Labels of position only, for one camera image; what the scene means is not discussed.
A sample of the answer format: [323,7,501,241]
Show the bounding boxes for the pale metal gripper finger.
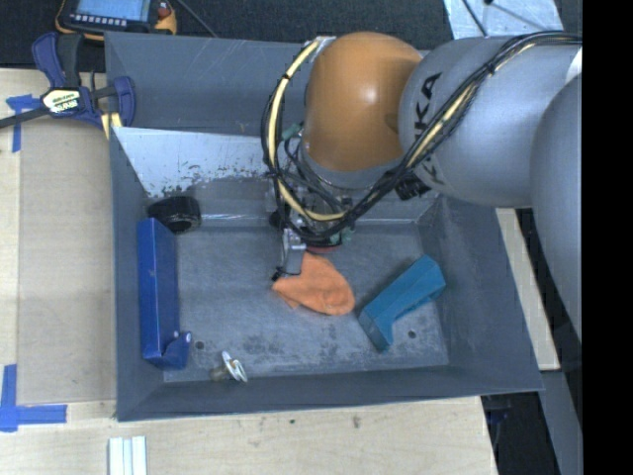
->
[272,229,294,281]
[289,231,308,276]

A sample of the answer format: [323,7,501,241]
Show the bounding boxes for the orange cloth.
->
[270,251,357,318]

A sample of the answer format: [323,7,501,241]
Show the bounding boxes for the grey metal bin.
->
[103,31,546,423]

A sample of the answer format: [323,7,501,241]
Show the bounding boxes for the teal L-shaped block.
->
[357,254,448,353]

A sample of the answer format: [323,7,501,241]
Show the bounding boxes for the black tape roll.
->
[146,195,204,236]

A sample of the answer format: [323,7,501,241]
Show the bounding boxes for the dark blue L-shaped block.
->
[136,217,193,371]

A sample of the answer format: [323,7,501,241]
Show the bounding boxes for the pale wood board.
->
[16,116,119,406]

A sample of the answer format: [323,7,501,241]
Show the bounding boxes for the black cylinder on white bracket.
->
[394,171,431,202]

